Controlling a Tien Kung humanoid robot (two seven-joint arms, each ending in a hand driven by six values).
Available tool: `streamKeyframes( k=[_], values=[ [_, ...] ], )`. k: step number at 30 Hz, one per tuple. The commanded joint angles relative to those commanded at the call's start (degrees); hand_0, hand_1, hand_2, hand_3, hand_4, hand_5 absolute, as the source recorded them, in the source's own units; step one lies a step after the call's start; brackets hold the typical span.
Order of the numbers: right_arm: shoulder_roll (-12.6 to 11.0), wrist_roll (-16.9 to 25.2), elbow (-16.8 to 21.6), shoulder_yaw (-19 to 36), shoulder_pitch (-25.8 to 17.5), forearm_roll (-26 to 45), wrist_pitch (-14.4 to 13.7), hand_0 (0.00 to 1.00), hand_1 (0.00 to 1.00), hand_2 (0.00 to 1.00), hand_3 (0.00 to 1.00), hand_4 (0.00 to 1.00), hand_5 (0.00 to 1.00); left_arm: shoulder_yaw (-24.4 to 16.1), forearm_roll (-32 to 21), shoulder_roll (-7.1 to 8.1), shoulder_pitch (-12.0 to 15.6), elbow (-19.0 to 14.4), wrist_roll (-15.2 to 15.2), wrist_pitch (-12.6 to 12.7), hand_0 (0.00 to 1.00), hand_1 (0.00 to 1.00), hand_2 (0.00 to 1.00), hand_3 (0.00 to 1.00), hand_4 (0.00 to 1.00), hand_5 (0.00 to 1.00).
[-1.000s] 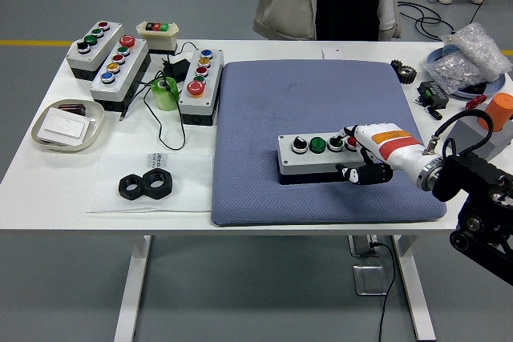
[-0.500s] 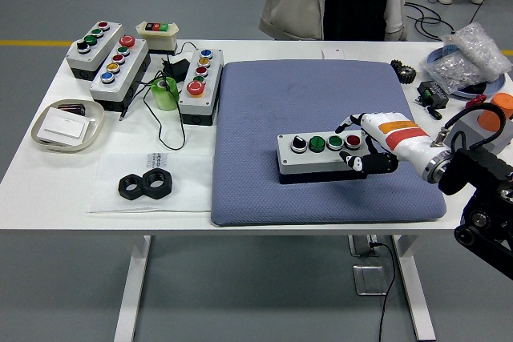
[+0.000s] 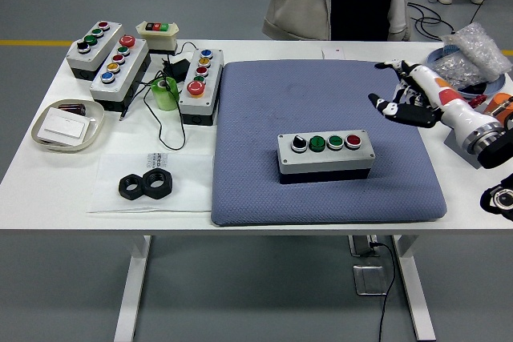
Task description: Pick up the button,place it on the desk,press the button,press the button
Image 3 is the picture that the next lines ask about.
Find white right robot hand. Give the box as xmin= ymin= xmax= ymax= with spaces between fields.
xmin=367 ymin=59 xmax=500 ymax=147

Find grey four-button control box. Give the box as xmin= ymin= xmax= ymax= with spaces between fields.
xmin=276 ymin=129 xmax=377 ymax=186
xmin=65 ymin=20 xmax=123 ymax=82

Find grey five-button control box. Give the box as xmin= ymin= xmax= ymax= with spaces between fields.
xmin=88 ymin=34 xmax=152 ymax=114
xmin=177 ymin=47 xmax=224 ymax=127

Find bag of silver parts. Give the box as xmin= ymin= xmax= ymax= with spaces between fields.
xmin=434 ymin=53 xmax=488 ymax=91

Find blue round plate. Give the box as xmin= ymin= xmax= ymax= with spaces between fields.
xmin=425 ymin=46 xmax=507 ymax=99

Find grey base block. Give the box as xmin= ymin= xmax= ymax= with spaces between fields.
xmin=443 ymin=127 xmax=488 ymax=170

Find orange cylinder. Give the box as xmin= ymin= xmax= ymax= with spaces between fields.
xmin=483 ymin=92 xmax=513 ymax=119

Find clear bubble wrap bag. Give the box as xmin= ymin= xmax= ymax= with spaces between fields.
xmin=441 ymin=21 xmax=513 ymax=81

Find grey under-table control box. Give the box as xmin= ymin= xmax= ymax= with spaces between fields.
xmin=347 ymin=235 xmax=381 ymax=258

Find metal floor socket plate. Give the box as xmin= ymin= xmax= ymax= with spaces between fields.
xmin=352 ymin=264 xmax=389 ymax=297

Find blue-grey textured mat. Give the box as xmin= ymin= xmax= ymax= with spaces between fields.
xmin=210 ymin=59 xmax=448 ymax=227

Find white table leg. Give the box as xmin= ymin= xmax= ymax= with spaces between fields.
xmin=390 ymin=235 xmax=437 ymax=341
xmin=113 ymin=235 xmax=153 ymax=342

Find black power adapter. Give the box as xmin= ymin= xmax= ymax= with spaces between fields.
xmin=161 ymin=57 xmax=190 ymax=82

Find clear printed plastic bag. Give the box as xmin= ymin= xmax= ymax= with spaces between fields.
xmin=87 ymin=152 xmax=214 ymax=215

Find green tape roll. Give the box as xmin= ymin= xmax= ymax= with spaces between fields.
xmin=151 ymin=76 xmax=180 ymax=111

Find black hex nut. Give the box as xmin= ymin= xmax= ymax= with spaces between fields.
xmin=117 ymin=173 xmax=146 ymax=200
xmin=143 ymin=168 xmax=174 ymax=199

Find beige shallow tray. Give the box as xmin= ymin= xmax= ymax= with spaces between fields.
xmin=30 ymin=99 xmax=106 ymax=154

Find dark red small item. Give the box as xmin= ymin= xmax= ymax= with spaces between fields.
xmin=57 ymin=103 xmax=87 ymax=117

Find black floor cables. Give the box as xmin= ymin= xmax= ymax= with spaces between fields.
xmin=406 ymin=0 xmax=513 ymax=42

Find black power cable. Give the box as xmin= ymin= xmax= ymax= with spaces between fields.
xmin=369 ymin=240 xmax=397 ymax=342

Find cream three-button switch box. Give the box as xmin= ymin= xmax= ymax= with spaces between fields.
xmin=135 ymin=20 xmax=180 ymax=55

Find black adapter cord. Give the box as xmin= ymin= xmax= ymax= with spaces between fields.
xmin=119 ymin=40 xmax=198 ymax=151

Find white switch plate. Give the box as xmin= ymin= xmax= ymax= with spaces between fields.
xmin=38 ymin=111 xmax=90 ymax=139

